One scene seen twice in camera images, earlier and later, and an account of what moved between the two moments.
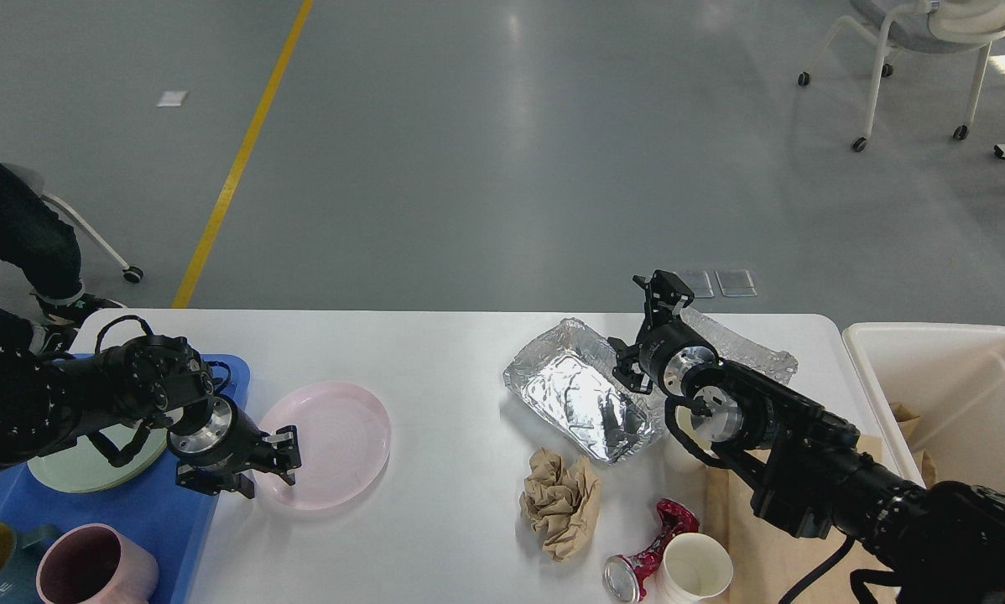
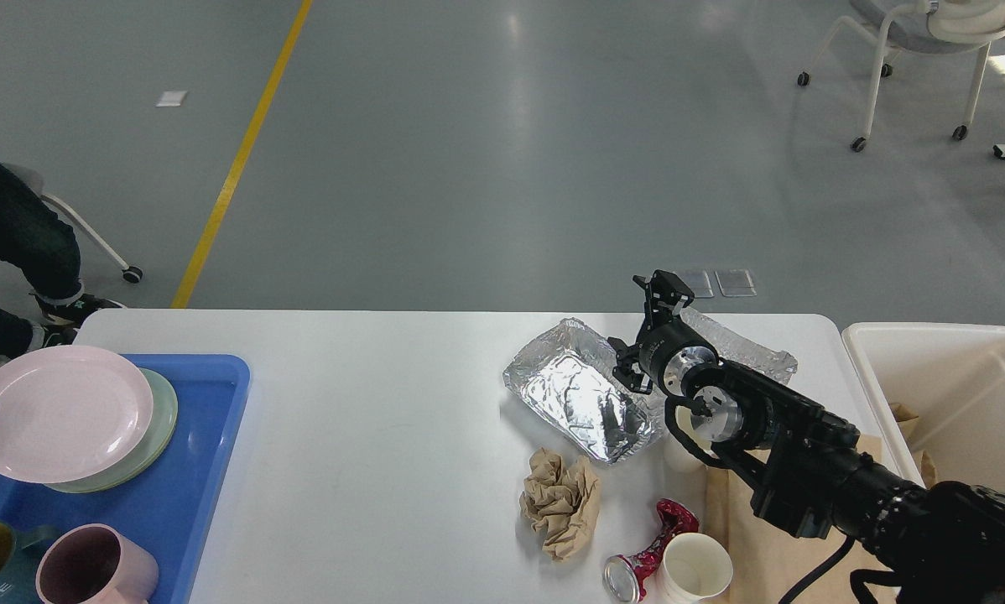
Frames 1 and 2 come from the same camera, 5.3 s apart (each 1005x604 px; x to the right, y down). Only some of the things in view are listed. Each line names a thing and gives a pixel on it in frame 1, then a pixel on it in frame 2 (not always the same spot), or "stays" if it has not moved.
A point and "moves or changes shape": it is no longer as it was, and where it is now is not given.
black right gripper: [667, 351] stays
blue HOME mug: [2, 562] stays
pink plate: [345, 438] moves or changes shape
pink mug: [96, 564] stays
